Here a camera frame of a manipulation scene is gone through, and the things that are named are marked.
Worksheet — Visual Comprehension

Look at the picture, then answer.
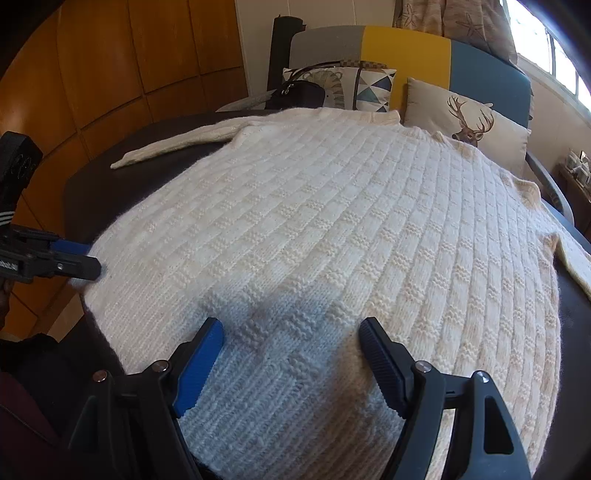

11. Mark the cream knitted sweater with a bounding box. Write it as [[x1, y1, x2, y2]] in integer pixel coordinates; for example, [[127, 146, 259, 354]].
[[83, 108, 590, 479]]

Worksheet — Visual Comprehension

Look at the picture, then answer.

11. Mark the wooden side table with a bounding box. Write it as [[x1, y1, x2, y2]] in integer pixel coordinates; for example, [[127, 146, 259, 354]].
[[555, 164, 590, 231]]

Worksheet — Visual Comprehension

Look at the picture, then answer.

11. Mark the black handbag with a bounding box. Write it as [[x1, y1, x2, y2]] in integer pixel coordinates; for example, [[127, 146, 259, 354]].
[[266, 80, 325, 110]]

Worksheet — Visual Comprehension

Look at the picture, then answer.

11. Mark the deer print cushion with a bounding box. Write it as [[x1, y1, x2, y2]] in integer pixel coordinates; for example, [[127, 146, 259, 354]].
[[405, 77, 530, 177]]

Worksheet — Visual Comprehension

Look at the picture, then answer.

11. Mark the triangle pattern cushion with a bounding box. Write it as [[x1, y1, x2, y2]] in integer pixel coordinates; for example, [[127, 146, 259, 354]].
[[283, 61, 397, 113]]

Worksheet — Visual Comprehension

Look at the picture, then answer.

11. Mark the blue yellow grey sofa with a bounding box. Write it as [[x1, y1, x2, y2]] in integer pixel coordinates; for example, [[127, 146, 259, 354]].
[[216, 25, 576, 227]]

